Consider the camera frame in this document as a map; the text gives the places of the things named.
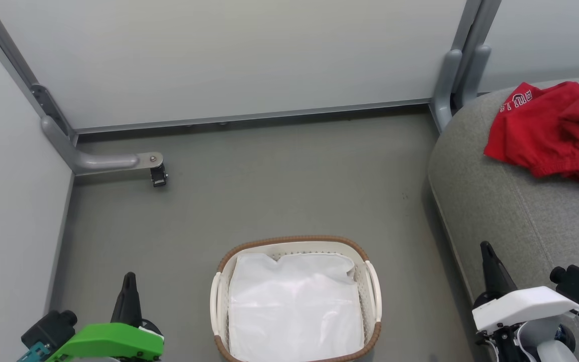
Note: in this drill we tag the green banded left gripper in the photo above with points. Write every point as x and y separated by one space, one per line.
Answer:
113 339

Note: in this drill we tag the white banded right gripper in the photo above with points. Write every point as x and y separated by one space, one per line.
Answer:
525 304

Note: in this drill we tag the red shorts with white stripe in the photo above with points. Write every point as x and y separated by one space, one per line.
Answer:
531 130

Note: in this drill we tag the white laundry basket brown rim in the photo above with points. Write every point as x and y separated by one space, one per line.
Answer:
219 296

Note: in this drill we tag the white basket liner cloth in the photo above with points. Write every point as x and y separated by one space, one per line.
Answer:
294 306

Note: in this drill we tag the grey fabric sofa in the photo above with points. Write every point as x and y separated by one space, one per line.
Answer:
510 216

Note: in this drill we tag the small black caster wheel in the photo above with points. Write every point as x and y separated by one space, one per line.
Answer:
159 176

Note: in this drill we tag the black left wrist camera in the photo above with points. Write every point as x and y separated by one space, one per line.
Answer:
48 327

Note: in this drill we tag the short grey partition bottom rail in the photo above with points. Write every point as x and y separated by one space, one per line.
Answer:
61 241

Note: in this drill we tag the grey partition post with foot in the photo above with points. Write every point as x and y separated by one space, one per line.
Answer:
53 125

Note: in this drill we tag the grey double partition post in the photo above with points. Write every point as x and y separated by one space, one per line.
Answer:
453 75

